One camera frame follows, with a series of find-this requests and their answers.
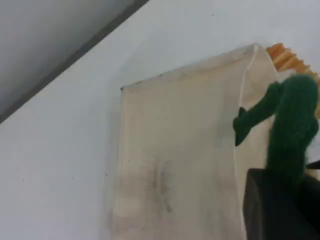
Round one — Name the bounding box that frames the cream plastic tray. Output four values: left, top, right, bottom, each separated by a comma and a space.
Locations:
109, 42, 320, 240

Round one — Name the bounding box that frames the striped golden bread roll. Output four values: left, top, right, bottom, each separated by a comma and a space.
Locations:
264, 42, 320, 83

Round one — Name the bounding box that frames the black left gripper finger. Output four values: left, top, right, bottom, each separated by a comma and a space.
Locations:
306, 159, 320, 171
243, 168, 320, 240

